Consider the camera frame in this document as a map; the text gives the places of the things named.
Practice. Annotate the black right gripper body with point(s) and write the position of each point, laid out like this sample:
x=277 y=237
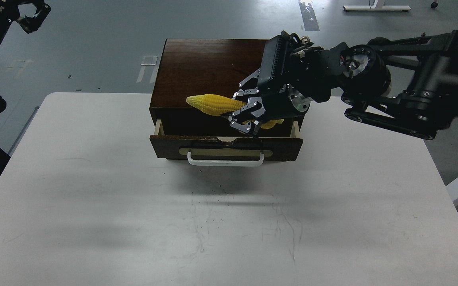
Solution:
x=289 y=97

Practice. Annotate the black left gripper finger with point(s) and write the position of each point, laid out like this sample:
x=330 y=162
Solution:
x=30 y=24

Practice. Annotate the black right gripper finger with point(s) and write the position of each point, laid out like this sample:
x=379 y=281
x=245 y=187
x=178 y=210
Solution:
x=248 y=87

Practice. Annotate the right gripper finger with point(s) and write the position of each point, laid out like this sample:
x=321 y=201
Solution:
x=249 y=119

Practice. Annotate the yellow corn cob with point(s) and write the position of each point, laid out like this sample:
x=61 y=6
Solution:
x=214 y=105

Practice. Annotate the wooden drawer with white handle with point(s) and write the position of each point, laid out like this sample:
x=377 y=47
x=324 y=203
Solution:
x=281 y=143

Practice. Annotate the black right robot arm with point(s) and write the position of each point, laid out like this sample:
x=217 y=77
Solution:
x=409 y=86

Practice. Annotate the dark wooden drawer cabinet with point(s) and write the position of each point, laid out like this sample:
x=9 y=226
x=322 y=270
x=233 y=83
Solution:
x=195 y=67

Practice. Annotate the white desk leg base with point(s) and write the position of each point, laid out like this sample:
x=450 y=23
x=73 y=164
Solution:
x=376 y=6

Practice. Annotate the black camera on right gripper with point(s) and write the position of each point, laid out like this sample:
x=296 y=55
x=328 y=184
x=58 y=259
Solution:
x=273 y=64

